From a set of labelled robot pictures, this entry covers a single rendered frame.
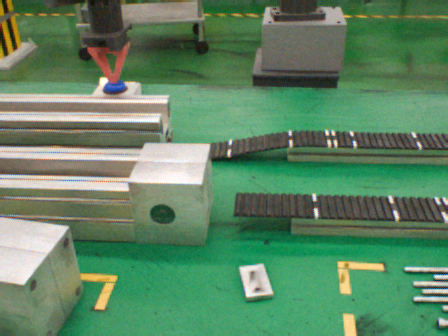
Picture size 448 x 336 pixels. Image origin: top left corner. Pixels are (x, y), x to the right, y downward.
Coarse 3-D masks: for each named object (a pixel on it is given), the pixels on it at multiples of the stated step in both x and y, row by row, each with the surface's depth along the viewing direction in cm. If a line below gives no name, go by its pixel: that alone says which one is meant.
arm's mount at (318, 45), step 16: (336, 16) 118; (272, 32) 114; (288, 32) 114; (304, 32) 113; (320, 32) 113; (336, 32) 113; (272, 48) 116; (288, 48) 116; (304, 48) 115; (320, 48) 115; (336, 48) 114; (272, 64) 118; (288, 64) 118; (304, 64) 117; (320, 64) 117; (336, 64) 116
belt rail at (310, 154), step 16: (288, 160) 82; (304, 160) 82; (320, 160) 82; (336, 160) 82; (352, 160) 81; (368, 160) 81; (384, 160) 81; (400, 160) 81; (416, 160) 80; (432, 160) 80
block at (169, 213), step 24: (168, 144) 69; (192, 144) 68; (144, 168) 63; (168, 168) 63; (192, 168) 63; (144, 192) 61; (168, 192) 61; (192, 192) 61; (144, 216) 63; (168, 216) 63; (192, 216) 63; (144, 240) 65; (168, 240) 65; (192, 240) 65
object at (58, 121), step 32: (0, 96) 87; (32, 96) 87; (64, 96) 87; (96, 96) 86; (128, 96) 86; (160, 96) 85; (0, 128) 82; (32, 128) 81; (64, 128) 81; (96, 128) 80; (128, 128) 79; (160, 128) 79
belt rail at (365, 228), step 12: (300, 228) 66; (312, 228) 66; (324, 228) 66; (336, 228) 65; (348, 228) 65; (360, 228) 65; (372, 228) 65; (384, 228) 65; (396, 228) 65; (408, 228) 65; (420, 228) 65; (432, 228) 65; (444, 228) 64
